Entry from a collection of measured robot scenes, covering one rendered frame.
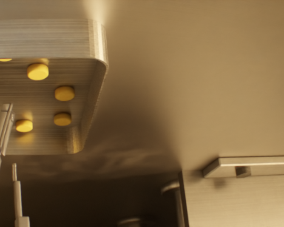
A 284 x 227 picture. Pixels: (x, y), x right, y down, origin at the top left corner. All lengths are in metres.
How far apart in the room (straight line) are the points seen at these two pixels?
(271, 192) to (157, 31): 0.28
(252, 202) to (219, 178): 0.04
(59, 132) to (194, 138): 0.11
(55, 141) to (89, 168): 0.10
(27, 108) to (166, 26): 0.10
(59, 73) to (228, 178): 0.25
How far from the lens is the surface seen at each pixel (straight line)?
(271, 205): 0.48
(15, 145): 0.32
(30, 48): 0.21
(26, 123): 0.31
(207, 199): 0.44
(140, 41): 0.24
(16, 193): 0.25
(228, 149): 0.41
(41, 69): 0.24
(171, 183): 0.47
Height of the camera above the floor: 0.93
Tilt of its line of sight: 24 degrees down
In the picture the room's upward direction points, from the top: 173 degrees clockwise
